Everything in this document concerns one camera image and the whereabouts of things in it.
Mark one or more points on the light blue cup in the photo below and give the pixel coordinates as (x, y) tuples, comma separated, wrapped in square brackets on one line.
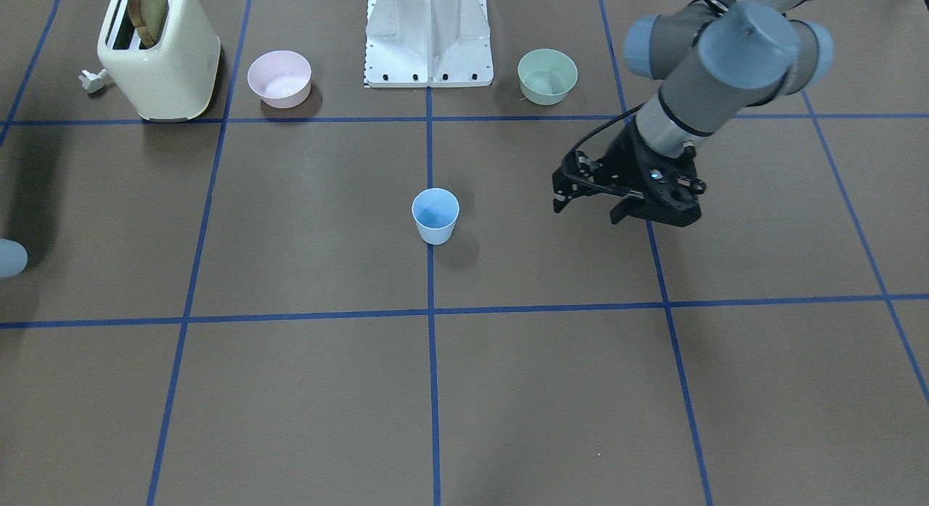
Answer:
[(435, 212), (13, 258)]

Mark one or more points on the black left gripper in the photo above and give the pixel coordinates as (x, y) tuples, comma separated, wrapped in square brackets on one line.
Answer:
[(623, 162)]

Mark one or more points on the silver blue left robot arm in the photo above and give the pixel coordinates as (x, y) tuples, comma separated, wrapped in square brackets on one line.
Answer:
[(712, 59)]

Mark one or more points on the white toaster power plug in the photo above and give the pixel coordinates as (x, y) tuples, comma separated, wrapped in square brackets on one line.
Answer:
[(92, 83)]

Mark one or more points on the cream toaster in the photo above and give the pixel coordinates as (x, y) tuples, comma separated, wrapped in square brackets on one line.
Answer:
[(173, 80)]

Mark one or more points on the toast slice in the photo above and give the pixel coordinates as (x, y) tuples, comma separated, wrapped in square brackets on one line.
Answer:
[(148, 17)]

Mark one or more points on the green bowl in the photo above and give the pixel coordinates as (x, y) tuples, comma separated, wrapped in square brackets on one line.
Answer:
[(546, 76)]

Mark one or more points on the pink bowl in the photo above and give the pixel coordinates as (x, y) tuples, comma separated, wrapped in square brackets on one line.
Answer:
[(281, 79)]

